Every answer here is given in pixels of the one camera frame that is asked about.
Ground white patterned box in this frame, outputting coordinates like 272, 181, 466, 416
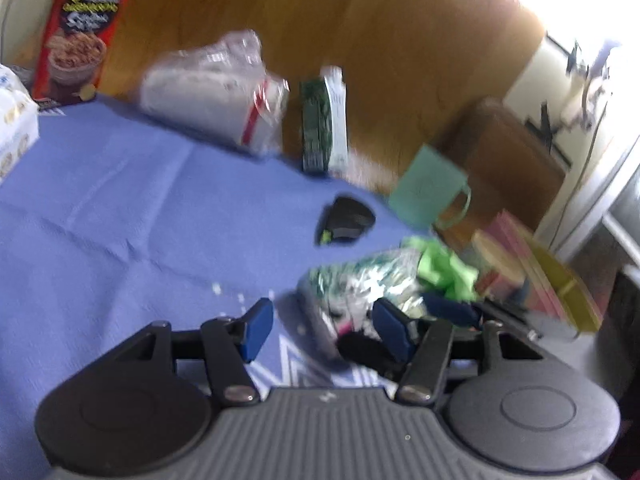
0, 64, 40, 183

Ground teal mug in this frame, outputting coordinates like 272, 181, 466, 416
389, 145, 473, 233

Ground bright green soft cloth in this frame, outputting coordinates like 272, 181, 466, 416
402, 236, 480, 303

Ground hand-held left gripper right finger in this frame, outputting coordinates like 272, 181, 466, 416
372, 298, 543, 406

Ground pink and yellow books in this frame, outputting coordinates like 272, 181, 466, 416
472, 210, 606, 335

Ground green and white carton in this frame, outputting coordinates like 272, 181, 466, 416
299, 66, 349, 177

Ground black computer mouse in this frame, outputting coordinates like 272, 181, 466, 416
316, 197, 377, 246

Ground blue tablecloth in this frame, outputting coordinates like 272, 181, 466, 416
0, 92, 436, 480

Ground clear plastic bag of cloth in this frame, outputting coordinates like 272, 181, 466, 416
139, 30, 291, 157

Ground red cereal box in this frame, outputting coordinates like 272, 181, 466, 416
31, 0, 147, 106

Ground dark blue soft cloth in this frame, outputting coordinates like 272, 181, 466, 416
422, 294, 483, 330

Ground green printed plastic bag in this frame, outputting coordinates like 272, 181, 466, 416
297, 249, 426, 356

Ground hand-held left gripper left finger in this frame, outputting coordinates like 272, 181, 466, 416
109, 298, 275, 407

